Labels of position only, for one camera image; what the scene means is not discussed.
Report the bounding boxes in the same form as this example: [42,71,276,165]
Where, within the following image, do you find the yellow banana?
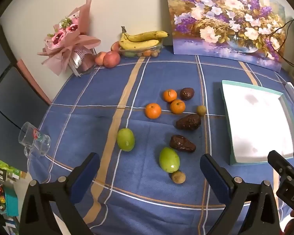
[119,33,160,50]
[124,31,169,42]

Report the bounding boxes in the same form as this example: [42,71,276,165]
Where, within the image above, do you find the dark grey cabinet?
[0,23,52,162]

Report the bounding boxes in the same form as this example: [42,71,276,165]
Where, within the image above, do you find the person's right hand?
[283,209,294,235]

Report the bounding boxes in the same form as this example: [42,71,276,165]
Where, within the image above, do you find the pink wrapped flower bouquet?
[38,0,101,77]

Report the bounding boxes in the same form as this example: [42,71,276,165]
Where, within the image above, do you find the large red apple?
[103,51,121,68]

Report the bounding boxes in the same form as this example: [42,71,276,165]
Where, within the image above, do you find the large green jujube fruit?
[159,147,180,173]

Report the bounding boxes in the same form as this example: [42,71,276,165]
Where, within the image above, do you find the long dark brown avocado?
[170,135,197,153]
[175,114,201,131]

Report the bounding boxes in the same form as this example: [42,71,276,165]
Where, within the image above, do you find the colourful printed box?
[0,154,27,184]

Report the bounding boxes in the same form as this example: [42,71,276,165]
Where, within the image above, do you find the round dark brown avocado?
[180,87,195,101]

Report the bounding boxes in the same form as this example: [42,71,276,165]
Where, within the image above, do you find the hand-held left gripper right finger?
[200,153,282,235]

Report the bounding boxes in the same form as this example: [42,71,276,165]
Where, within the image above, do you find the orange mandarin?
[163,89,177,103]
[170,99,186,114]
[145,103,162,119]

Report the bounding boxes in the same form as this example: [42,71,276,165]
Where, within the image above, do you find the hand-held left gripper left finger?
[19,152,100,235]

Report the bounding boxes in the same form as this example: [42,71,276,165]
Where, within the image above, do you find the clear plastic fruit container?
[119,43,163,58]

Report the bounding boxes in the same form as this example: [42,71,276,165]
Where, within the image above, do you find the blue plaid tablecloth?
[27,54,294,235]

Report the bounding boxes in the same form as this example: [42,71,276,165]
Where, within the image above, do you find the clear glass mug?
[18,122,51,157]

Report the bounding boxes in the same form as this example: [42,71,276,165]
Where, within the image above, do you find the flower painting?
[163,0,286,72]

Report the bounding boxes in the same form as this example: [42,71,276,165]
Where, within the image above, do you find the black cable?
[268,16,294,74]

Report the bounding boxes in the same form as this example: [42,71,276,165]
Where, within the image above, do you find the white tray with green rim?
[220,80,294,166]

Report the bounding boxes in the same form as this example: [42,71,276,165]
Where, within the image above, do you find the white power strip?
[285,83,294,107]

